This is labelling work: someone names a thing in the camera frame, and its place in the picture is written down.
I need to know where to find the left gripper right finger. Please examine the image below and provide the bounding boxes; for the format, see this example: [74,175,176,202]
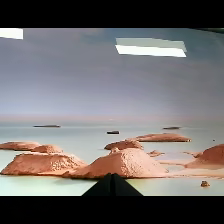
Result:
[111,172,144,197]

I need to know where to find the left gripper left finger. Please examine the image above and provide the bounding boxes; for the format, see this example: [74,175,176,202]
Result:
[81,172,113,197]

